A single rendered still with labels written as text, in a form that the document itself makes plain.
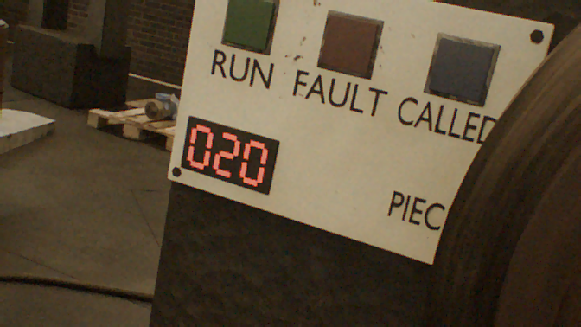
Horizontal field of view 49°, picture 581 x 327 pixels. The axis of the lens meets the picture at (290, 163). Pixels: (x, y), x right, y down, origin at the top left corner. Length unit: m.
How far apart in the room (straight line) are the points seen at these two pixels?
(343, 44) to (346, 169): 0.09
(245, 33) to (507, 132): 0.24
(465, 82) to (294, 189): 0.15
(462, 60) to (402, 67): 0.04
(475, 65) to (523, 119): 0.13
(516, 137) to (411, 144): 0.15
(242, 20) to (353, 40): 0.09
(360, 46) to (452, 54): 0.06
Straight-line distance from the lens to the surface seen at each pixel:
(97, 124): 5.07
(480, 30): 0.45
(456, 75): 0.45
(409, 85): 0.46
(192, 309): 0.59
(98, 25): 5.58
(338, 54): 0.46
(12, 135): 4.30
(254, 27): 0.49
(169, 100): 4.98
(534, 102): 0.32
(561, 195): 0.30
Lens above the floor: 1.22
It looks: 14 degrees down
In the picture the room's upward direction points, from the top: 12 degrees clockwise
